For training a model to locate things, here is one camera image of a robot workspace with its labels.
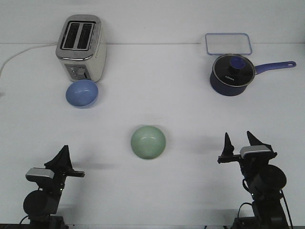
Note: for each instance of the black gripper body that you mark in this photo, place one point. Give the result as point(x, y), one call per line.
point(56, 185)
point(251, 164)

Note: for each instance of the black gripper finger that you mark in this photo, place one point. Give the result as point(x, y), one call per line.
point(256, 142)
point(60, 160)
point(228, 149)
point(68, 163)

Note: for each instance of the blue bowl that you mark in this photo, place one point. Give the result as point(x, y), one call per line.
point(82, 94)

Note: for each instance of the green bowl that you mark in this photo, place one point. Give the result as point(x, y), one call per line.
point(148, 142)

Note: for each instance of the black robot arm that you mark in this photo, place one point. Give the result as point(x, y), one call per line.
point(265, 183)
point(42, 204)

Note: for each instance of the glass pot lid blue knob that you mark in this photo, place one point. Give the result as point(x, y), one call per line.
point(233, 70)

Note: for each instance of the clear container blue rim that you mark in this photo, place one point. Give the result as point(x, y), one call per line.
point(224, 43)

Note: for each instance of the silver cream two-slot toaster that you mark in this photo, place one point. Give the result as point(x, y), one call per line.
point(82, 48)

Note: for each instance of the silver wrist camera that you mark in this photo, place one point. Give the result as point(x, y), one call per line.
point(37, 174)
point(247, 151)

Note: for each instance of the blue saucepan with handle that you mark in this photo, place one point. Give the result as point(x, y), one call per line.
point(233, 91)

